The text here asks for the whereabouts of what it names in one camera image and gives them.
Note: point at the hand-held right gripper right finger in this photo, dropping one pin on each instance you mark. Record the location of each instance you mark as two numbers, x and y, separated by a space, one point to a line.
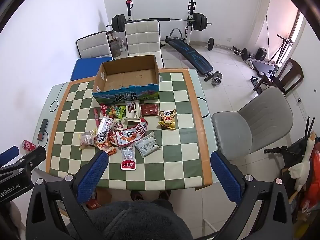
225 177

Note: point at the racked barbell with black plates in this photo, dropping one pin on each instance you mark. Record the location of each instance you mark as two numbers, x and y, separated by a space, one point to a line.
117 23

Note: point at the long floor barbell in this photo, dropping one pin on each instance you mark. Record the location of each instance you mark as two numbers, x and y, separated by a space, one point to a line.
211 43

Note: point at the green snack packet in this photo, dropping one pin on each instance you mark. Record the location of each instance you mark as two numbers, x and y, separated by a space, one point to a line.
120 112

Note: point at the large red chicken feet packet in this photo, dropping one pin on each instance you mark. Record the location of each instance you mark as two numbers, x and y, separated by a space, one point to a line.
130 135

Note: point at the red sausage pack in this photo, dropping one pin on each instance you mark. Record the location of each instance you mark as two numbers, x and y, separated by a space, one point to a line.
150 110

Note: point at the white chocolate stick box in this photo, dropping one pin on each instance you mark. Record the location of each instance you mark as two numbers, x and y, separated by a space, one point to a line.
131 111

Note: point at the black smartphone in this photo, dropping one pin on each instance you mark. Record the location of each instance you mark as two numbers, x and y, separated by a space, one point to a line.
43 129

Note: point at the black scooter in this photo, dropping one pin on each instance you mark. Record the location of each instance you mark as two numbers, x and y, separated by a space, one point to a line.
282 151

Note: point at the white goose plush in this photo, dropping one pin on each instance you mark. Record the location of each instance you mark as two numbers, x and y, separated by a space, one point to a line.
303 165

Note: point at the chrome dumbbell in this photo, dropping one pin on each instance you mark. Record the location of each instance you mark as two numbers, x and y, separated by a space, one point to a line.
215 78

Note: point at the dark wooden chair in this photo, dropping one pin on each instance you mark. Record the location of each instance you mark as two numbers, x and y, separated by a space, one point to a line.
292 72

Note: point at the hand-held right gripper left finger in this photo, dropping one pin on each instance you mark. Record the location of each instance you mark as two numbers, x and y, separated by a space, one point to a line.
92 175

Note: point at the small white red packet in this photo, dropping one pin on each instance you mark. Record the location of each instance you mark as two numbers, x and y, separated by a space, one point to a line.
116 125

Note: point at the yellow panda snack packet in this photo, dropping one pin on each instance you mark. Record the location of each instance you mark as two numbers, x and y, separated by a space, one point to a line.
168 118

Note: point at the black speaker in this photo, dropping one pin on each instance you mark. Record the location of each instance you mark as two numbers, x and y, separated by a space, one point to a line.
261 53

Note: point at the red sausage stick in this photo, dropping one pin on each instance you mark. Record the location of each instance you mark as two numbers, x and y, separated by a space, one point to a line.
96 115

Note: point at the grey white snack packet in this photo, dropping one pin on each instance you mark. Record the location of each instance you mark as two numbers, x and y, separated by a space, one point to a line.
147 146

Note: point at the chair with blue cushion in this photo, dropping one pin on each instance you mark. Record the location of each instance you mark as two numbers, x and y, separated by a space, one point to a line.
93 46

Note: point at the colourful candy packet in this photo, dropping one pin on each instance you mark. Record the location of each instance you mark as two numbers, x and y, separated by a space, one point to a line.
106 110

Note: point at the red soda can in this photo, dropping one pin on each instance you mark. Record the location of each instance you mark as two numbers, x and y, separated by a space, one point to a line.
28 145

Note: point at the long white red-label packet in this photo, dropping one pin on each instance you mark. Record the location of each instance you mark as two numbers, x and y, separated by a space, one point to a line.
103 126

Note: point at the black exercise machine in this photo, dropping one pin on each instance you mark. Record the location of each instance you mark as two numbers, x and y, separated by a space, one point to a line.
285 45

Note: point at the orange bag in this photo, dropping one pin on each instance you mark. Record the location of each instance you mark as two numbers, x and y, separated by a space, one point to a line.
313 180

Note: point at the clear packet with red label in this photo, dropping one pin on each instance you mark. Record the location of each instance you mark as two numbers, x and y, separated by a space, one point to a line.
128 163

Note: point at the grey flat bench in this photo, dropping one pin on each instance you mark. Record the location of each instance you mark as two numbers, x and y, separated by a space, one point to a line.
263 67

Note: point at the person's brown shoe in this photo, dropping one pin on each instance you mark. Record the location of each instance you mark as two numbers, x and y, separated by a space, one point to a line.
165 194
137 195

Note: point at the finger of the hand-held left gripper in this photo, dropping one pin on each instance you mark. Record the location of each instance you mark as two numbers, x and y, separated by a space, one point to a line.
8 155
30 163

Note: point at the person's dark fleece top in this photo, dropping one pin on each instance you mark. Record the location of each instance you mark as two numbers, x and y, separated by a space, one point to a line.
137 222

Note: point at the small red snack packet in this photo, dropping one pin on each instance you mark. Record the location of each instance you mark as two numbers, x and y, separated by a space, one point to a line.
113 138

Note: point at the tall white padded chair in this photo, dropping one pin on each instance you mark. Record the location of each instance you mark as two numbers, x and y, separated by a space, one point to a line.
142 38

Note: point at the blue cushion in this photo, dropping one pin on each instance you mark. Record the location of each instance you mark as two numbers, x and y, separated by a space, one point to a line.
85 67

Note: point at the red box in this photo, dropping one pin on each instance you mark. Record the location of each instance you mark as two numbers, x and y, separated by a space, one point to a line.
93 203

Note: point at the checkered table mat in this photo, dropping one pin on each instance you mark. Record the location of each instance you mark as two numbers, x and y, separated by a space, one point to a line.
175 155

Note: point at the grey shell chair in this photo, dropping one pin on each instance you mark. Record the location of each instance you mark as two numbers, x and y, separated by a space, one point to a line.
262 120

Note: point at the cardboard box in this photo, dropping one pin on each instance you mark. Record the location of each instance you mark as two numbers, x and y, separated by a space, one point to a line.
127 80

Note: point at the orange panda snack packet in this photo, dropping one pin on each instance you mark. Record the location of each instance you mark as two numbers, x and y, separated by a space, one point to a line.
102 142

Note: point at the beige translucent snack packet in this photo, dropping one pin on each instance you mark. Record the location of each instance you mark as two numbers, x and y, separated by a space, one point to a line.
87 138

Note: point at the black sit-up bench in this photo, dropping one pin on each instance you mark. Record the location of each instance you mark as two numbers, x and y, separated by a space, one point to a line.
192 55

